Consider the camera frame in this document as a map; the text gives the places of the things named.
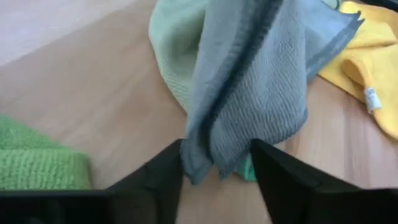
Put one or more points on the pale green teal-edged towel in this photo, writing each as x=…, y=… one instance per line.
x=174, y=46

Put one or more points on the grey ribbed microfiber towel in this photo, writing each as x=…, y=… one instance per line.
x=264, y=93

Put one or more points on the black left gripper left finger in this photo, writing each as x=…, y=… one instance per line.
x=164, y=186

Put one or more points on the bright green microfiber towel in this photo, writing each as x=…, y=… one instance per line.
x=37, y=161

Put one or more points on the yellow microfiber towel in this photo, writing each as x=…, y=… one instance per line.
x=379, y=62

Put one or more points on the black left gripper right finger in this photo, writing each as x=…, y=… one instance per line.
x=280, y=193

